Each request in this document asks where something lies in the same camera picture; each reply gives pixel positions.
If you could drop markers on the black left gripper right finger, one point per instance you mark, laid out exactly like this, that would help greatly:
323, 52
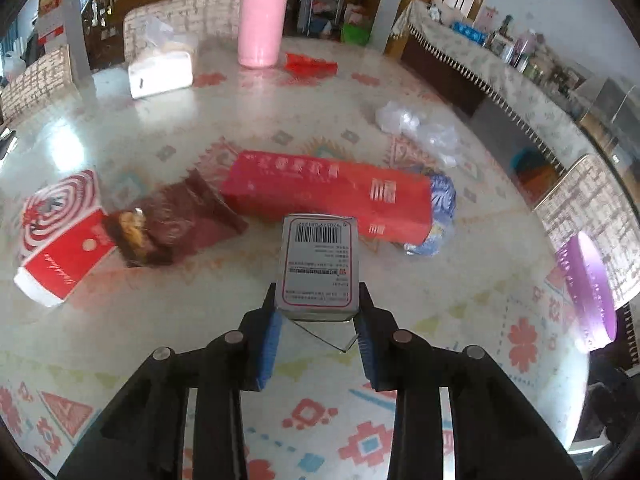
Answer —
497, 432

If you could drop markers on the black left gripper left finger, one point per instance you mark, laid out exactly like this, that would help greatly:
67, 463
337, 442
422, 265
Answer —
140, 433

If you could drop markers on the grey white medicine box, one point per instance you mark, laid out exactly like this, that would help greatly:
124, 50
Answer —
318, 280

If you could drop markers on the brown snack bag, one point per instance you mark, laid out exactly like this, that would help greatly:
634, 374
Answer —
173, 223

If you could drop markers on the red white spiral box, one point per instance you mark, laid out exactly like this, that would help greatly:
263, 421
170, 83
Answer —
62, 238

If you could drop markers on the blue white crumpled wrapper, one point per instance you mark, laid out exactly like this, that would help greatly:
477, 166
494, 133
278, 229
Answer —
444, 205

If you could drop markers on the checkered chair right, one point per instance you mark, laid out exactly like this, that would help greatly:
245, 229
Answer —
588, 198

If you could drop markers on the checkered chair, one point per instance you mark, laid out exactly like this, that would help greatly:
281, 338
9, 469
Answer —
202, 18
588, 198
49, 75

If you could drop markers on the long red carton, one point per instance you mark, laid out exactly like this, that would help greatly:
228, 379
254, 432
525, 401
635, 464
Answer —
387, 203

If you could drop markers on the clear plastic bag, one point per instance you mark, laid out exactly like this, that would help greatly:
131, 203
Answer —
429, 134

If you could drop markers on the sideboard with lace cloth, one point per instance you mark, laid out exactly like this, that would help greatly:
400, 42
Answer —
545, 123

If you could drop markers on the white tissue pack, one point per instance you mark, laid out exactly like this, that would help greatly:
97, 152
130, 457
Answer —
166, 61

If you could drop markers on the checkered chair far left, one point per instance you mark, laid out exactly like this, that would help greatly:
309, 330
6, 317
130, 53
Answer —
49, 75

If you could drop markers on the blue box on sideboard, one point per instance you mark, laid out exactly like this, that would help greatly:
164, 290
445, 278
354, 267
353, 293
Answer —
469, 32

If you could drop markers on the red crumpled wrapper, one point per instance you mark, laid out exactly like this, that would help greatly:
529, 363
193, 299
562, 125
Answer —
303, 66

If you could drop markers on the checkered chair far middle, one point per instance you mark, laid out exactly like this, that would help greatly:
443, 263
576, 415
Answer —
202, 18

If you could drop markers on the green plastic bag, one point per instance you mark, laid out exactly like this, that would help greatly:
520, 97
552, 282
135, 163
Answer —
354, 34

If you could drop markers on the pink thermos bottle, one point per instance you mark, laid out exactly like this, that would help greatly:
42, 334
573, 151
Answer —
260, 32

